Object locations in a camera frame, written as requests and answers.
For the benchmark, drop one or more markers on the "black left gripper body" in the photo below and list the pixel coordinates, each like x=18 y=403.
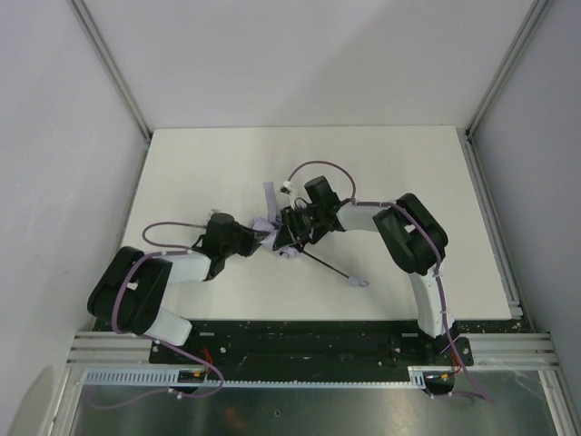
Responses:
x=250 y=241

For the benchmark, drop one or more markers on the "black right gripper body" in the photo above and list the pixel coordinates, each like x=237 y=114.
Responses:
x=287 y=227

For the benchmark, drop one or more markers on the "lavender folding umbrella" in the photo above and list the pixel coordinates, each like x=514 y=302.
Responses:
x=273 y=223

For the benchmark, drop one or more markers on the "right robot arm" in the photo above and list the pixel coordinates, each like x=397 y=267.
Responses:
x=414 y=239

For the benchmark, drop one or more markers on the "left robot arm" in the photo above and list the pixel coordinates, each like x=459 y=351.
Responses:
x=130 y=292

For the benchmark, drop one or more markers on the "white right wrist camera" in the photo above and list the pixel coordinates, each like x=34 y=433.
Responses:
x=287 y=188

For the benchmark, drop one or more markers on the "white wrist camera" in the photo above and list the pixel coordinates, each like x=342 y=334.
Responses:
x=287 y=188
x=213 y=213

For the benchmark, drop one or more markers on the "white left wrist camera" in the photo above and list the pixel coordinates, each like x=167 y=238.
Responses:
x=213 y=213

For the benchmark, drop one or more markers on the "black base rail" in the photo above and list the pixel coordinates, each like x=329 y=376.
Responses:
x=316 y=351

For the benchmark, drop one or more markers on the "right aluminium frame post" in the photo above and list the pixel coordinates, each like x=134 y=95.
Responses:
x=518 y=46

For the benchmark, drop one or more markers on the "aluminium frame post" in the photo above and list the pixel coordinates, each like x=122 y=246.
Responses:
x=518 y=46
x=103 y=53

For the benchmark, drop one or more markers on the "grey slotted cable duct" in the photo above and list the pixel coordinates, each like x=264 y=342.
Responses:
x=184 y=378

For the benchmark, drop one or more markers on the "left aluminium frame post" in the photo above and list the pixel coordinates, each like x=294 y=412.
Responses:
x=103 y=53

